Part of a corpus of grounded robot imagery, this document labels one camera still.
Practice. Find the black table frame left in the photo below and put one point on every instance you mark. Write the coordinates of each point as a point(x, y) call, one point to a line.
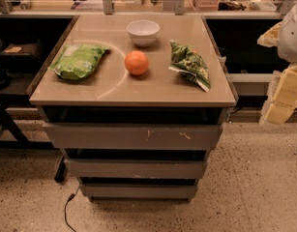
point(8, 123)

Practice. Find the dark box under shelf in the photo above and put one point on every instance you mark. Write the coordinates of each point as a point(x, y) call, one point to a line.
point(30, 51)

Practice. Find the grey drawer cabinet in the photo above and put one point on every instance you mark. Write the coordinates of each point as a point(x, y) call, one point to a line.
point(159, 97)

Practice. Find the grey drawer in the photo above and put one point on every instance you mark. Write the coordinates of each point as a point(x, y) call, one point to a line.
point(136, 169)
point(139, 192)
point(132, 137)

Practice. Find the orange fruit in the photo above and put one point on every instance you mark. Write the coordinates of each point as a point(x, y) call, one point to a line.
point(136, 62)

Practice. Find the dark green chip bag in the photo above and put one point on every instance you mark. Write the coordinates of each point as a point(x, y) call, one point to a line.
point(187, 62)

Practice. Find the light green chip bag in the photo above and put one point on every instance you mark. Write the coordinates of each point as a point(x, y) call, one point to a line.
point(78, 61)

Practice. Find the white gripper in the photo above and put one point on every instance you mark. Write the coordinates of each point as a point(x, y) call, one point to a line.
point(291, 36)

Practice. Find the white bowl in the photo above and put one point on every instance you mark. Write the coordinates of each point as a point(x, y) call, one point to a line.
point(143, 32)

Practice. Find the grey middle drawer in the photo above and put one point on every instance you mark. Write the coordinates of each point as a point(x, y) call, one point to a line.
point(136, 169)

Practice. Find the grey bottom drawer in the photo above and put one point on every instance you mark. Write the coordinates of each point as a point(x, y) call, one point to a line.
point(139, 192)

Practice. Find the grey top drawer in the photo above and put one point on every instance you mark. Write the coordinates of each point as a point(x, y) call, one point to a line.
point(132, 137)

